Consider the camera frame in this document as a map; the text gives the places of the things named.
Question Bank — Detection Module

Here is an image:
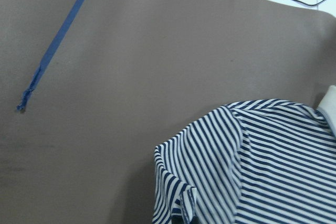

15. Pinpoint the navy white striped polo shirt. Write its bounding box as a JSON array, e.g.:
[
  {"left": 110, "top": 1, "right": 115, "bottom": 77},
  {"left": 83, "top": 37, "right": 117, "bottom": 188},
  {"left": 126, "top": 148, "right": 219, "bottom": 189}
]
[{"left": 152, "top": 86, "right": 335, "bottom": 223}]

